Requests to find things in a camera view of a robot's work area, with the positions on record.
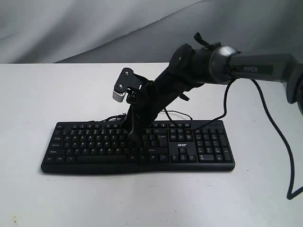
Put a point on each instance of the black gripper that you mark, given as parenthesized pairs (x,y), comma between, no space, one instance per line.
(147,99)

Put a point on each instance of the black acer keyboard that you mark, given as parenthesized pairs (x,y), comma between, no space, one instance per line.
(88,148)

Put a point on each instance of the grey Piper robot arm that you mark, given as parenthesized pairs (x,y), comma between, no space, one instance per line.
(212,64)

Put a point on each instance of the grey backdrop cloth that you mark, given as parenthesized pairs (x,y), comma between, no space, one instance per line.
(113,31)

